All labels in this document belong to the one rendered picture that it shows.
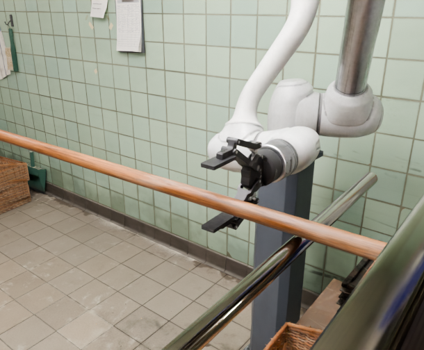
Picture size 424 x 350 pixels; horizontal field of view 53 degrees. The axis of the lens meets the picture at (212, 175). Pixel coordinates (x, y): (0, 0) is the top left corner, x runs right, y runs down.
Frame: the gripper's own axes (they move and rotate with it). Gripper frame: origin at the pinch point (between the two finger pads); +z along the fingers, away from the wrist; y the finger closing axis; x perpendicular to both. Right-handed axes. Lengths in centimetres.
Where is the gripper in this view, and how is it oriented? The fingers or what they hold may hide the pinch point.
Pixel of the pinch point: (212, 196)
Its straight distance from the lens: 77.2
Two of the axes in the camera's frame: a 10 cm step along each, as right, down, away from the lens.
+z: -6.0, 3.0, -7.5
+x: -8.0, -2.2, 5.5
